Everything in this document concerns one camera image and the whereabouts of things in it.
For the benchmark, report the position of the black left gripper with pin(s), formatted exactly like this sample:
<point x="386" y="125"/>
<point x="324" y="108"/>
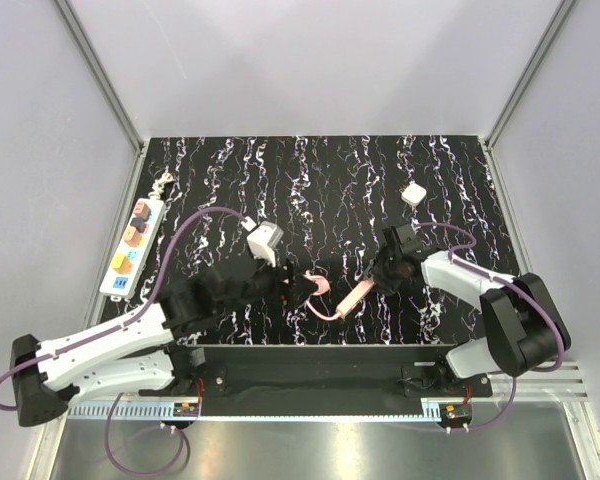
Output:
<point x="295" y="292"/>

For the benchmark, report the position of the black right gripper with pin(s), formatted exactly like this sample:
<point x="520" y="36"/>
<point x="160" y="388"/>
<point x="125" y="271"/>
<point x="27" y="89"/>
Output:
<point x="384" y="285"/>

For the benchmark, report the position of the white square plug adapter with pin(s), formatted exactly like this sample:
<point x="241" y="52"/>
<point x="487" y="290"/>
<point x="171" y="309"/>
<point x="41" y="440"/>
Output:
<point x="413" y="194"/>

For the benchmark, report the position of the white power strip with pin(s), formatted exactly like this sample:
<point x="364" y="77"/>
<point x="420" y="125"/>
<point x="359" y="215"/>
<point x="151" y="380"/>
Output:
<point x="130" y="255"/>

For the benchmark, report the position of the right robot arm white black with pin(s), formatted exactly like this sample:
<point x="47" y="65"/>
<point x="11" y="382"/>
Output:
<point x="522" y="329"/>

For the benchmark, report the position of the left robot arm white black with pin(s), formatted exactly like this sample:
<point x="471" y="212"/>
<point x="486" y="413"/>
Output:
<point x="128" y="352"/>

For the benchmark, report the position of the pink plug on strip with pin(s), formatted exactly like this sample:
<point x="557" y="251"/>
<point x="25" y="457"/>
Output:
<point x="141" y="209"/>

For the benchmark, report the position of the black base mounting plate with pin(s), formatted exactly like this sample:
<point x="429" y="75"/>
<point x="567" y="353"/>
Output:
<point x="316" y="381"/>

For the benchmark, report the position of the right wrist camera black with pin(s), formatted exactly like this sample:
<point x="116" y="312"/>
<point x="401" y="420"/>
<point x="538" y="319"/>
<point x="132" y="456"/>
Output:
<point x="401" y="240"/>

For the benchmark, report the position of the left aluminium frame post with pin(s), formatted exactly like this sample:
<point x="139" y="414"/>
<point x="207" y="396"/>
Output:
<point x="87" y="51"/>

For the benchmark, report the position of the aluminium frame post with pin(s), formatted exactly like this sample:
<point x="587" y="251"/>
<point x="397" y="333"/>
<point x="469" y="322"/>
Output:
<point x="87" y="51"/>
<point x="538" y="56"/>

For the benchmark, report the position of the right aluminium frame post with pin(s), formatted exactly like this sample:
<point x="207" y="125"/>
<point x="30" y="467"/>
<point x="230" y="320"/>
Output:
<point x="538" y="56"/>

